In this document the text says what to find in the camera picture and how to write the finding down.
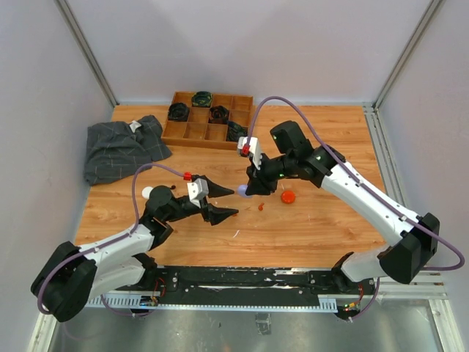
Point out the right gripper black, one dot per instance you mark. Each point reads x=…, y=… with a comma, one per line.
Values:
x=258, y=182

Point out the purple earbud charging case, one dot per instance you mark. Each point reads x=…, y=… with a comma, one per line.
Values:
x=242, y=191

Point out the dark rolled tie left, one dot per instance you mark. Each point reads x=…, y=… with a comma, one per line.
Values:
x=178, y=112

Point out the grey checked cloth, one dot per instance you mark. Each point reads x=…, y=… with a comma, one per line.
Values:
x=115, y=150

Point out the dark blue rolled tie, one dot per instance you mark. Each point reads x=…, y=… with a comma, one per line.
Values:
x=235, y=131

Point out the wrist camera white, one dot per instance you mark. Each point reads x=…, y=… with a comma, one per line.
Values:
x=250, y=147
x=197, y=191

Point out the dark red rolled tie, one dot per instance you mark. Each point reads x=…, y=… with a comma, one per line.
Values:
x=218, y=115

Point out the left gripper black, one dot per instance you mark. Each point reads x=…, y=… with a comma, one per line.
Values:
x=215, y=215

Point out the dark rolled tie top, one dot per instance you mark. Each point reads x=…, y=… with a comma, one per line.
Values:
x=202, y=99

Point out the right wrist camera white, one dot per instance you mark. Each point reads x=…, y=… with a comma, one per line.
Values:
x=250, y=147

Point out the orange earbud charging case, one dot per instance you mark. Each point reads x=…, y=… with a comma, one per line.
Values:
x=288, y=197

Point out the wooden compartment tray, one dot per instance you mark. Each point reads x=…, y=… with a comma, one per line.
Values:
x=197, y=131

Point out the white earbud charging case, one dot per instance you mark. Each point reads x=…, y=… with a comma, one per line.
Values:
x=146, y=192

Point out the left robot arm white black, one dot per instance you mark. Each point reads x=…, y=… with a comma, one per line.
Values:
x=73, y=275

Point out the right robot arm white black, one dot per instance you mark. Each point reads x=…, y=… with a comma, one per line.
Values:
x=410, y=239

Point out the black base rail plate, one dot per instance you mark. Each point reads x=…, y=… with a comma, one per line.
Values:
x=243, y=288

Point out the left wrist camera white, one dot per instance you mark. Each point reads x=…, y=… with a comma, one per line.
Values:
x=197, y=191

